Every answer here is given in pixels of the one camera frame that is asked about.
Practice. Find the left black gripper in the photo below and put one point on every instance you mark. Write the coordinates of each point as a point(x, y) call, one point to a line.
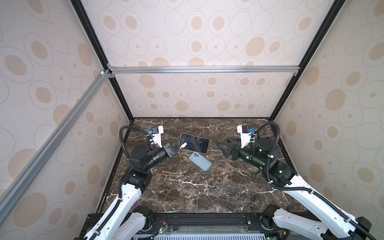
point(177, 148)

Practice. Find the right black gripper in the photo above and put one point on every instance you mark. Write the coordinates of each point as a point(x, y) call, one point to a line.
point(229, 145)

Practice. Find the light blue phone case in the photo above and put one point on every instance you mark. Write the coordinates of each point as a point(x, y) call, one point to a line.
point(200, 161)

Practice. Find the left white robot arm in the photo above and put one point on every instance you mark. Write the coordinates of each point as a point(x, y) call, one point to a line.
point(132, 185)

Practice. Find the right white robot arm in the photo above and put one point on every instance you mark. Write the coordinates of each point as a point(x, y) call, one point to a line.
point(332, 222)

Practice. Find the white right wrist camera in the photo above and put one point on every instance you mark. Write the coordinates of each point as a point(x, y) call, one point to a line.
point(247, 135)

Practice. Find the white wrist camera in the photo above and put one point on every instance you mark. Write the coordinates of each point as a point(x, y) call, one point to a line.
point(156, 136)
point(247, 135)

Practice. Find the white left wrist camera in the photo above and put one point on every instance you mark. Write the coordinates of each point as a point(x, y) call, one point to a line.
point(156, 136)

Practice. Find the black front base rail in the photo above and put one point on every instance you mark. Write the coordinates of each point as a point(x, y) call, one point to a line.
point(221, 223)

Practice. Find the back aluminium rail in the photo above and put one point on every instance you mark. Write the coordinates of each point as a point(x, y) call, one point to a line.
point(202, 70)

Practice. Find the aluminium rail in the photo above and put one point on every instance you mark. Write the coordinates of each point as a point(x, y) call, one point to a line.
point(202, 70)
point(20, 185)

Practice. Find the black corner frame post left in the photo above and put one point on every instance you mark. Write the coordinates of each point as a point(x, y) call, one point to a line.
point(96, 44)

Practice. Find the black corner frame post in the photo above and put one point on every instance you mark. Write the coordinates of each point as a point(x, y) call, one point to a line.
point(96, 44)
point(313, 47)

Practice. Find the black corner frame post right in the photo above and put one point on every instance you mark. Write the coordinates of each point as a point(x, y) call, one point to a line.
point(313, 47)

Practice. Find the left aluminium rail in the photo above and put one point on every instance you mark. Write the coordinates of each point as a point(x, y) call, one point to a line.
point(20, 185)

